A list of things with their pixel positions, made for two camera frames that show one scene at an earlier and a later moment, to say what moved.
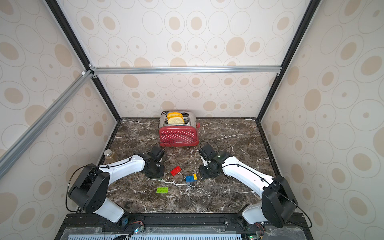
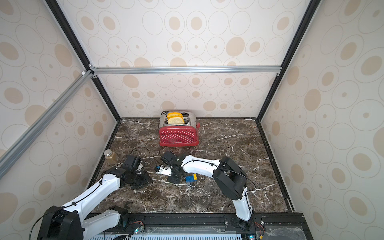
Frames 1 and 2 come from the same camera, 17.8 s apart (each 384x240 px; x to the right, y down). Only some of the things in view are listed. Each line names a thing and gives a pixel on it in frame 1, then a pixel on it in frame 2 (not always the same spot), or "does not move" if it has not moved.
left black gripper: x=160 y=175 -> x=146 y=179
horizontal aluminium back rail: x=95 y=70 does not move
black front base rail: x=181 y=226 does not move
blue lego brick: x=189 y=179 does not move
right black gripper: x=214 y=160 -> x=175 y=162
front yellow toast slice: x=175 y=120 does not move
